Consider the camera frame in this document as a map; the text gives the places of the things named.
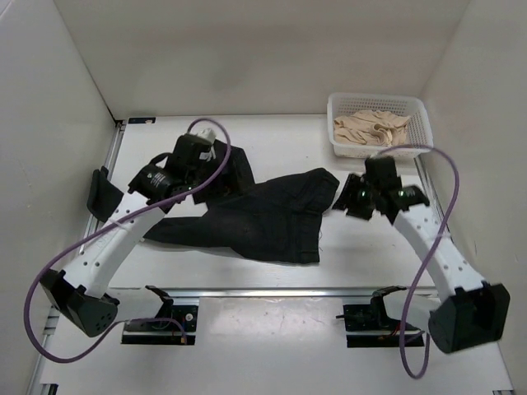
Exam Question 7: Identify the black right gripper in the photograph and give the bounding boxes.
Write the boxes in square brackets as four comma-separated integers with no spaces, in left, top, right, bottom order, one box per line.
[332,173,380,222]

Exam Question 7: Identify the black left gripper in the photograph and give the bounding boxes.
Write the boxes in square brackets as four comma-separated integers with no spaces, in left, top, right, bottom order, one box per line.
[185,150,246,205]

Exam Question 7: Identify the black trousers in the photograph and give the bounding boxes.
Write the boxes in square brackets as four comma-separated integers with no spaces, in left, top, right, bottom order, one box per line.
[145,142,339,265]

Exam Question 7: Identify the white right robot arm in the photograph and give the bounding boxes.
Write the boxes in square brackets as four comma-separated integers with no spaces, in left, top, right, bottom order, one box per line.
[333,157,511,354]

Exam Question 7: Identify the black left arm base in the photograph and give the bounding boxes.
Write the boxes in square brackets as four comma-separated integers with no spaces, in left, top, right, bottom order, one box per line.
[121,289,198,346]

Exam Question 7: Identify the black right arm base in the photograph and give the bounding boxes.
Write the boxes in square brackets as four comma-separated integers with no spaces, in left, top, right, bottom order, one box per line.
[335,286,406,348]

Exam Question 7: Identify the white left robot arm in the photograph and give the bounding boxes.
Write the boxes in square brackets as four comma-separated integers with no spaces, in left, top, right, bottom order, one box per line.
[39,129,233,337]

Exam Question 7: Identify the beige trousers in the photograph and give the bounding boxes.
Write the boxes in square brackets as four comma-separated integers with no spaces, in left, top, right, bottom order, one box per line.
[333,109,411,147]

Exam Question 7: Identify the white plastic basket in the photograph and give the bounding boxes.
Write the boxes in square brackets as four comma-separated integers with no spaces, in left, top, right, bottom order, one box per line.
[327,93,433,158]

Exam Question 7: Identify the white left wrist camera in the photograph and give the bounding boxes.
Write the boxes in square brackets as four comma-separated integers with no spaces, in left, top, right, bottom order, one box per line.
[193,128,217,161]

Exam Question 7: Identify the aluminium rail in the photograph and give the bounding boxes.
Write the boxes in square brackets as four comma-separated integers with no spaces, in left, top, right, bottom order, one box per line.
[109,286,407,300]

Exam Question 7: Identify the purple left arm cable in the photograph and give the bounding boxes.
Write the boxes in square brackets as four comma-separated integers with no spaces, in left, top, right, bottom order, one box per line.
[23,118,231,364]

